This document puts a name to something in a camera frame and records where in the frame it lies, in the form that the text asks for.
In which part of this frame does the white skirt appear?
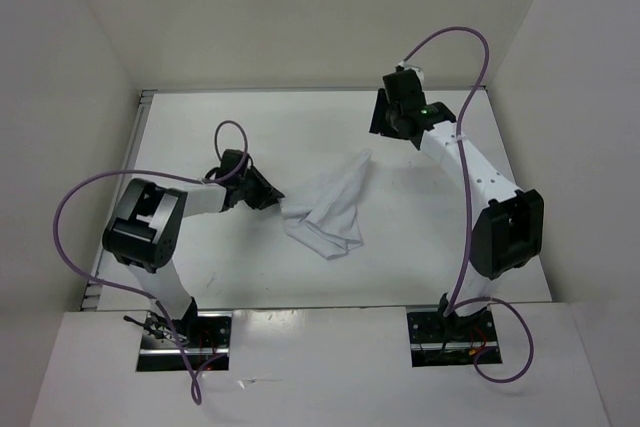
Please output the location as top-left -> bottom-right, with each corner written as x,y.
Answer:
279,148 -> 372,260

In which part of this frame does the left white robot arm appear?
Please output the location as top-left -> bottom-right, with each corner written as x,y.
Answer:
102,149 -> 284,347

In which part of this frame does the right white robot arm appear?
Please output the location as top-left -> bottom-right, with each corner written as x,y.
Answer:
370,66 -> 544,340

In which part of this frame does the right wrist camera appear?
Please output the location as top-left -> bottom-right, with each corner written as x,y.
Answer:
396,61 -> 424,81

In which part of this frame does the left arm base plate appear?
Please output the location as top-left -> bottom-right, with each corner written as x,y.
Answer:
128,311 -> 232,372

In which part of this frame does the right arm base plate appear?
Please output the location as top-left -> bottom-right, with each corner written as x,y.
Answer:
406,307 -> 502,368

